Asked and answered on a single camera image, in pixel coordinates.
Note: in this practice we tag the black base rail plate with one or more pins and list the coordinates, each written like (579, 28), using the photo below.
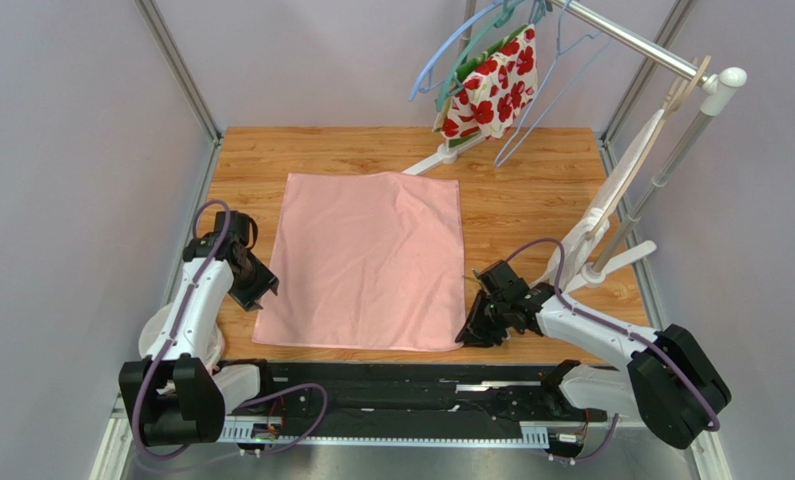
(413, 401)

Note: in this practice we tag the white hanging cloth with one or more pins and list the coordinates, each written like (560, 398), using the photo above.
(572, 259)

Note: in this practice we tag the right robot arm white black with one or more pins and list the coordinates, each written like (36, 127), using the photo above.
(662, 378)

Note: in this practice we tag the white clothes rack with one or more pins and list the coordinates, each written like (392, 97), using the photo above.
(718, 88)

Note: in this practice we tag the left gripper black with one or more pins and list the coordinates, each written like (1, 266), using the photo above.
(246, 297)

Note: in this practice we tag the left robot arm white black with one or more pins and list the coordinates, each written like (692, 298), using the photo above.
(179, 393)

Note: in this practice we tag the light blue hanger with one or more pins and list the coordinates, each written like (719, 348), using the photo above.
(478, 19)

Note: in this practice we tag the pink cloth napkin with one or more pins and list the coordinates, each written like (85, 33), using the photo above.
(372, 262)

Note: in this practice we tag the white mesh basket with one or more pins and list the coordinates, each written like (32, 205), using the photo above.
(153, 327)

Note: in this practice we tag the thin blue wire hanger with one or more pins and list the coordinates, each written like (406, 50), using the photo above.
(545, 99)

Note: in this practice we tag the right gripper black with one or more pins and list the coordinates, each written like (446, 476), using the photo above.
(488, 308)

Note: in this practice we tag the red floral cloth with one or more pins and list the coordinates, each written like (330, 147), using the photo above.
(492, 90)

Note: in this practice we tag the teal green hanger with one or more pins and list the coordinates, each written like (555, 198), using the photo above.
(529, 12)

